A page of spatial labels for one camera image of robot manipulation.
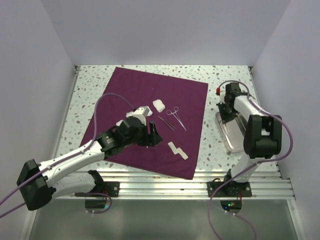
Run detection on steel tweezers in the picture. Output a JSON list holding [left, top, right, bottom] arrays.
[[158, 115, 176, 132]]

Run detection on stainless steel tray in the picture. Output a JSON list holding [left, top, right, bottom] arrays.
[[215, 112, 247, 153]]

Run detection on steel hemostat forceps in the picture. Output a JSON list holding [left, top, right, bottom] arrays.
[[166, 106, 187, 131]]

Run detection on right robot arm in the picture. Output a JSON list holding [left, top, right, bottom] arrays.
[[144, 79, 282, 197]]

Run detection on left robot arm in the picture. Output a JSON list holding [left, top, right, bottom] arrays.
[[17, 116, 163, 211]]

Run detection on white gauze pad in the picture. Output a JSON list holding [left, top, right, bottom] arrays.
[[125, 111, 135, 118], [152, 99, 166, 113]]

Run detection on white zigzag tape strip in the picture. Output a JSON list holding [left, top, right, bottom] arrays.
[[168, 141, 189, 160]]

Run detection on purple cloth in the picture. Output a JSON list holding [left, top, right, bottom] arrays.
[[79, 65, 209, 180]]

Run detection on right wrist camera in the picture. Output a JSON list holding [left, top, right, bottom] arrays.
[[216, 87, 226, 103]]

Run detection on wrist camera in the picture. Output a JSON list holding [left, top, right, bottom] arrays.
[[216, 87, 226, 103], [131, 106, 153, 126]]

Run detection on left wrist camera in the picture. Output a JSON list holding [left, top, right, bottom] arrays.
[[131, 106, 153, 126]]

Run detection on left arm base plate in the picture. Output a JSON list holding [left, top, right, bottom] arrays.
[[74, 180, 120, 198]]

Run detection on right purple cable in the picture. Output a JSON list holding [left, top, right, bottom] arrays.
[[208, 79, 293, 240]]

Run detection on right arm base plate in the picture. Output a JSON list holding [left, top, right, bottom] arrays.
[[206, 178, 253, 198]]

